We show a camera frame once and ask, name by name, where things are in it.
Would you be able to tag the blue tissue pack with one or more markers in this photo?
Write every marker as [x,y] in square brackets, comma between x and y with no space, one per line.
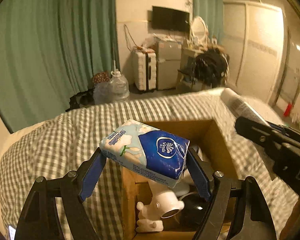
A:
[150,152]

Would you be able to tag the black clothes pile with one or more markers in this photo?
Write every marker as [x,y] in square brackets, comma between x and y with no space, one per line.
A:
[212,68]

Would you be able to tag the smartphone with lit screen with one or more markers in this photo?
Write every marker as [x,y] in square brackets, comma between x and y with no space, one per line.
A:
[11,232]

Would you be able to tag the red bottle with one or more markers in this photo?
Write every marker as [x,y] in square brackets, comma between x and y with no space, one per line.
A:
[288,110]

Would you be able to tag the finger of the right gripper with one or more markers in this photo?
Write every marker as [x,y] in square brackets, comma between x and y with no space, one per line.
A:
[265,135]

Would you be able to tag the brown cardboard box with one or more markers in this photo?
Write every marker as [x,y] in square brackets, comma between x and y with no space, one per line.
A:
[204,133]

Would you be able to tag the clear water jug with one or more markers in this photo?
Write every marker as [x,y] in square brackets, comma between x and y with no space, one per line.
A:
[119,86]

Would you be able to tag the white suitcase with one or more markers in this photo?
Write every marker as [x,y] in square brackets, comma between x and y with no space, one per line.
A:
[145,69]

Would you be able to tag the brown patterned bag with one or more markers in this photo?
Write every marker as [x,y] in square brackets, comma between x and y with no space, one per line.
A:
[101,77]

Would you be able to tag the wall-mounted black television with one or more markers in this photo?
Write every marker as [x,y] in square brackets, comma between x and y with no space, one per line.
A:
[170,19]

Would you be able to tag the white cream tube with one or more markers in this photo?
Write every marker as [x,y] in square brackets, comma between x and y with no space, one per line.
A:
[239,107]

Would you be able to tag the green curtain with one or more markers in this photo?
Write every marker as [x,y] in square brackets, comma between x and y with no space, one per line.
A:
[212,12]
[49,51]

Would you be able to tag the black square box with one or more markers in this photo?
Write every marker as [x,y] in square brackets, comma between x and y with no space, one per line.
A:
[195,208]

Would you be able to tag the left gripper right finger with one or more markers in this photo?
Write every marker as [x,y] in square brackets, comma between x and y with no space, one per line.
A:
[252,218]

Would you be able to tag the small grey refrigerator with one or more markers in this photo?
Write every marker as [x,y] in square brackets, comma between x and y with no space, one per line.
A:
[168,55]

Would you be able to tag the white hair dryer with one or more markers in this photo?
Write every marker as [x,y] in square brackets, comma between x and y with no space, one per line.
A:
[157,205]

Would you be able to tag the oval white vanity mirror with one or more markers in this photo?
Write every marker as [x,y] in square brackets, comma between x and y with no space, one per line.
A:
[199,31]

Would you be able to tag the white wardrobe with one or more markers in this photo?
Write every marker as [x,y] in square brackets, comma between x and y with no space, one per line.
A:
[254,35]

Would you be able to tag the checkered bed duvet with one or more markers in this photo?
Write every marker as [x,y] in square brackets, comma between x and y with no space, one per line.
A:
[54,147]

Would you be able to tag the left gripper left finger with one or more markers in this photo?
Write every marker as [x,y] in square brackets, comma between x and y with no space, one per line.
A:
[39,217]

